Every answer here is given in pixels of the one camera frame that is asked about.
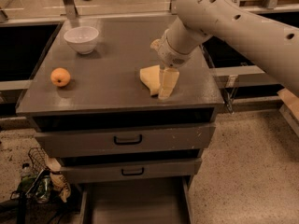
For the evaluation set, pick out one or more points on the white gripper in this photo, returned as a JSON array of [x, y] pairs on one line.
[[169, 54]]

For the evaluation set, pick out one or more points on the yellow sponge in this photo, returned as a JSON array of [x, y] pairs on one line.
[[150, 77]]

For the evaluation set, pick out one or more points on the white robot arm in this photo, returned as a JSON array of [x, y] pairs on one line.
[[271, 45]]

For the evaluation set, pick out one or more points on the grey top drawer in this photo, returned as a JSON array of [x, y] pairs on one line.
[[108, 142]]

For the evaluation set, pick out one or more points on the grey drawer cabinet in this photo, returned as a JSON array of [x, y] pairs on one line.
[[105, 91]]

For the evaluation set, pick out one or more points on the grey open bottom drawer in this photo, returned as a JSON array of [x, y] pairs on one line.
[[140, 201]]

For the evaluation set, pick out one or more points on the grey middle drawer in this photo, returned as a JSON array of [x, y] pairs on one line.
[[130, 170]]

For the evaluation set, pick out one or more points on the white ceramic bowl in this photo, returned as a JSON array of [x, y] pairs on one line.
[[82, 40]]

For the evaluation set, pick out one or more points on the orange fruit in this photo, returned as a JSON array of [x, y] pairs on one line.
[[60, 77]]

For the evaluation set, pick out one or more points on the brown cardboard box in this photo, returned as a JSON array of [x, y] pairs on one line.
[[290, 104]]

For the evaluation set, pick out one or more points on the beige patterned bag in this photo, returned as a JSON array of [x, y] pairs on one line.
[[57, 178]]

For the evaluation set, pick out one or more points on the green snack bag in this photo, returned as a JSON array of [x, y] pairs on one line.
[[37, 188]]

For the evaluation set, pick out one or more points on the clear plastic bottle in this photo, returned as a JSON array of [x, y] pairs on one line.
[[26, 171]]

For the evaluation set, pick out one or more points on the metal post left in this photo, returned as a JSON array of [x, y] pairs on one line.
[[70, 9]]

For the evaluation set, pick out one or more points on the black wire basket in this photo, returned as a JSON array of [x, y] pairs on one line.
[[37, 157]]

